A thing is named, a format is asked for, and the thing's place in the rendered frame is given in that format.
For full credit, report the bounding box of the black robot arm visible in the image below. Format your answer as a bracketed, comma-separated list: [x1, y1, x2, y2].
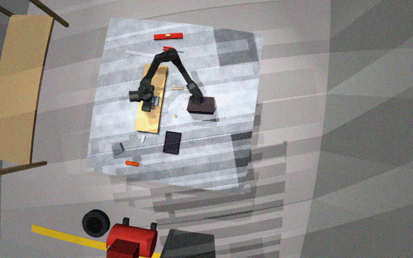
[129, 48, 203, 105]

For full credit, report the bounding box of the orange-handled awl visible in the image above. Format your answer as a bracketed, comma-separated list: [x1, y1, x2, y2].
[125, 161, 139, 166]

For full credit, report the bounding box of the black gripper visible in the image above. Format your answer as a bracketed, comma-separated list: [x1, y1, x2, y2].
[142, 85, 154, 112]

